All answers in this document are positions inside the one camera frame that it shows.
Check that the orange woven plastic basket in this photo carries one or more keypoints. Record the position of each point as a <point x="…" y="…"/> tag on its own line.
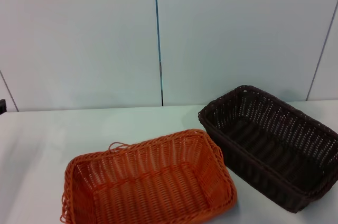
<point x="158" y="189"/>

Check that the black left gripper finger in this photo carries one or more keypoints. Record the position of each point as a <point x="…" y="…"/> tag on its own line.
<point x="2" y="106"/>

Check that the dark brown woven basket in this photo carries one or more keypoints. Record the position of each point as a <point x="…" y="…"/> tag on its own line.
<point x="269" y="150"/>

